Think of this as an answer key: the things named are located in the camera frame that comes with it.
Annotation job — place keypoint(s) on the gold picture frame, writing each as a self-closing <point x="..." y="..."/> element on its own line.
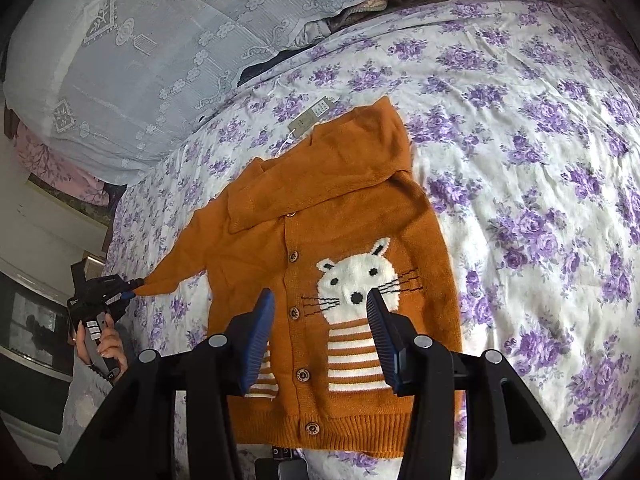
<point x="92" y="262"/>

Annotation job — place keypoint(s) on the person's left forearm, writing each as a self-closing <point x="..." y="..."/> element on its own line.
<point x="85" y="410"/>

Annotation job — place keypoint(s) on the pink printed blanket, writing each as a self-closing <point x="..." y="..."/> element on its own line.
<point x="55" y="165"/>

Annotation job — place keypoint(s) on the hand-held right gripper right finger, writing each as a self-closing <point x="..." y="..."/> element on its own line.
<point x="380" y="330"/>

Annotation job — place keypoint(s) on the dark glass cabinet door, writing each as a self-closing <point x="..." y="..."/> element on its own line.
<point x="35" y="320"/>

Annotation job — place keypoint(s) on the purple floral bed sheet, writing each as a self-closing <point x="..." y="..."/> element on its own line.
<point x="525" y="185"/>

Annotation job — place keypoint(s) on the pile of folded bedding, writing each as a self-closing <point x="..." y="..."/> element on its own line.
<point x="350" y="10"/>

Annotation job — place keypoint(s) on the white lace cover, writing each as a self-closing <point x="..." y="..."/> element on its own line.
<point x="150" y="60"/>

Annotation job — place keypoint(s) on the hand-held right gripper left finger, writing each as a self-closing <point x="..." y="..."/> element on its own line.
<point x="260" y="330"/>

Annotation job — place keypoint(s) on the person's left hand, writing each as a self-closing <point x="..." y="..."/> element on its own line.
<point x="112" y="347"/>

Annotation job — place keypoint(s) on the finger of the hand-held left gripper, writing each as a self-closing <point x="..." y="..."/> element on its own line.
<point x="134" y="281"/>
<point x="128" y="296"/>

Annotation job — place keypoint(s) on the orange knitted cat sweater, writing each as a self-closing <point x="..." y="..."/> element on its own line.
<point x="345" y="210"/>

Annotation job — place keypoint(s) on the brown paper hang tag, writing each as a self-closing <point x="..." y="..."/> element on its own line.
<point x="311" y="116"/>

